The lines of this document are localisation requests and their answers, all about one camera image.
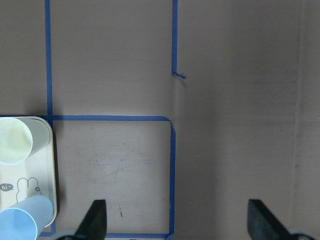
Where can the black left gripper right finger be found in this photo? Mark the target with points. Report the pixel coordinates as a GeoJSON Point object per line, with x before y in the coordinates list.
{"type": "Point", "coordinates": [262, 224]}

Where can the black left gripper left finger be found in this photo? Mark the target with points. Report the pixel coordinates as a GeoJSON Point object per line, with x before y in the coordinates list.
{"type": "Point", "coordinates": [94, 224]}

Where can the light blue plastic cup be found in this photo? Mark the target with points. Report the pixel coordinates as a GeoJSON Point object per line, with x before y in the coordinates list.
{"type": "Point", "coordinates": [27, 219]}

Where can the pale green plastic cup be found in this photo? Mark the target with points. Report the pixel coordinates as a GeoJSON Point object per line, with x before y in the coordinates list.
{"type": "Point", "coordinates": [21, 137]}

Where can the cream rabbit print tray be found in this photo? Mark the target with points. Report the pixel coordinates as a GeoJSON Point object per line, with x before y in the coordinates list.
{"type": "Point", "coordinates": [34, 176]}

